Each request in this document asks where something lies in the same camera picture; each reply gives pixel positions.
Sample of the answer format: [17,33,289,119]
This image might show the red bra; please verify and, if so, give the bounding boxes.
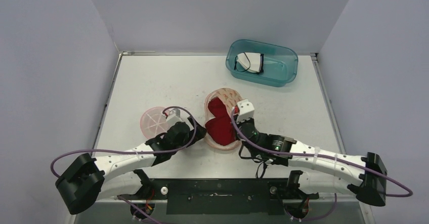
[205,97,236,146]

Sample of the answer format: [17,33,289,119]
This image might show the floral mesh laundry bag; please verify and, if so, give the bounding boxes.
[204,87,243,151]

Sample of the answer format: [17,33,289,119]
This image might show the teal plastic bin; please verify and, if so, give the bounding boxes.
[225,39,298,87]

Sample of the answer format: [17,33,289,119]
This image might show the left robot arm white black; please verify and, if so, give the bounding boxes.
[55,117,207,215]

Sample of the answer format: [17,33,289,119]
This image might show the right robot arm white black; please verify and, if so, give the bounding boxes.
[233,119,388,207]

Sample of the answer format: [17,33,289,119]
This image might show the pink round mesh laundry bag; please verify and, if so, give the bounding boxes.
[140,107,169,139]

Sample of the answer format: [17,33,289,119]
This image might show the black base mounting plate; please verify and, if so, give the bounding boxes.
[124,178,319,215]

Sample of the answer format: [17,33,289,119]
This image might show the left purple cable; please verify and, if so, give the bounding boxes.
[50,106,198,180]

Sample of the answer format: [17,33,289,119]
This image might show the purple cable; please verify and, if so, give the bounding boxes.
[230,108,414,198]
[50,106,198,180]

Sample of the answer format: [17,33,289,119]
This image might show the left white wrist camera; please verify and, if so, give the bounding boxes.
[166,109,183,127]

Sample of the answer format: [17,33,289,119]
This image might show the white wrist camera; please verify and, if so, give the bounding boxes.
[236,99,255,123]
[166,109,183,127]

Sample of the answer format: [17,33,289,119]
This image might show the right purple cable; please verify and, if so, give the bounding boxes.
[230,108,414,198]

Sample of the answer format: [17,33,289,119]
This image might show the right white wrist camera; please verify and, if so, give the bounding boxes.
[236,99,255,123]

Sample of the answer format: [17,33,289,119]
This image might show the white bra black straps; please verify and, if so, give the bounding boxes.
[234,52,265,74]

